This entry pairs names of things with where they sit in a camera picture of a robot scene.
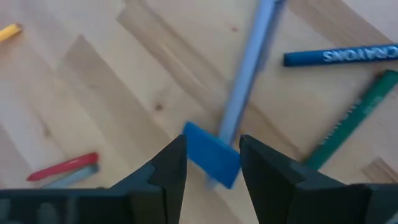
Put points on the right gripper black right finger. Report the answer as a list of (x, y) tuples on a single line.
[(273, 186)]

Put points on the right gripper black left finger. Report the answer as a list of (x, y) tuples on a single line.
[(158, 186)]

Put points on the blue eraser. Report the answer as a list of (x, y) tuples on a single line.
[(211, 152)]

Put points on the gray crayon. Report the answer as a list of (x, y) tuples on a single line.
[(77, 175)]

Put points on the red crayon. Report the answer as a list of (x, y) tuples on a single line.
[(65, 165)]

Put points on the green crayon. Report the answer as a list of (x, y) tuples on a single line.
[(357, 115)]

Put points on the blue pencil with pink eraser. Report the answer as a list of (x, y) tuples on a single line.
[(248, 68)]

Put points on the blue crayon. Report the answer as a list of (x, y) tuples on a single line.
[(311, 57)]

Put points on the yellow pencil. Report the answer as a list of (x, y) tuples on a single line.
[(9, 32)]

